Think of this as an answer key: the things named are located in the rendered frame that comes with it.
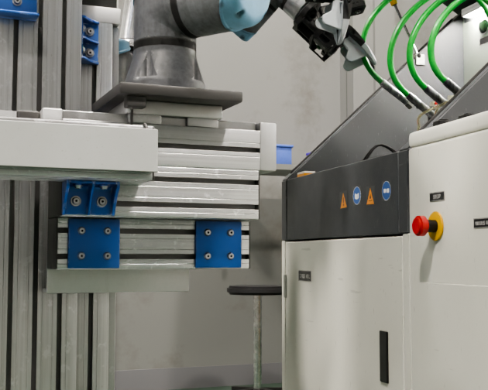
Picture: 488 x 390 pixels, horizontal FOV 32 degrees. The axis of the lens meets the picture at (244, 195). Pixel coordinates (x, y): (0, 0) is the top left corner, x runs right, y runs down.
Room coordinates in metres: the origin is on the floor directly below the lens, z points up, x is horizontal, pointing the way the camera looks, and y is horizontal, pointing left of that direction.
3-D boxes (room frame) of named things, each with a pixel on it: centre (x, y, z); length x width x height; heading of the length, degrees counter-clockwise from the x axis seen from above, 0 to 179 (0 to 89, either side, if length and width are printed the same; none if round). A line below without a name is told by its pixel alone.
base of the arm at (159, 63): (1.53, 0.15, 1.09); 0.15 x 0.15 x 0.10
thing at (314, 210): (1.91, -0.23, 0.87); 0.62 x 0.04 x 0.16; 17
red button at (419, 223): (1.47, -0.32, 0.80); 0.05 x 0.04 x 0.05; 17
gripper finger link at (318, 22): (1.79, -0.18, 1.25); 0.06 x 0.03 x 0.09; 107
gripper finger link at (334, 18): (1.76, -0.19, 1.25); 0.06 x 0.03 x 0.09; 107
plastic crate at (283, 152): (4.65, -0.06, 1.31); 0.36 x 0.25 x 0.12; 112
